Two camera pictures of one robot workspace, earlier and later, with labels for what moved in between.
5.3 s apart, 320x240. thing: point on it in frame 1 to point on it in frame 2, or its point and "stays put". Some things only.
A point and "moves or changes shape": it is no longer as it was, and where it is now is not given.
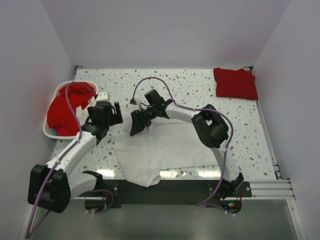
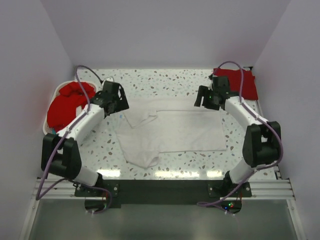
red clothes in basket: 60,116 stays put
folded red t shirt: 239,84 stays put
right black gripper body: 149,115 to 210,102
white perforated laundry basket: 47,131 stays put
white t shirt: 168,143 moves or changes shape
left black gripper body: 108,124 to 116,101
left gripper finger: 116,118 to 123,103
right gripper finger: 138,123 to 202,91
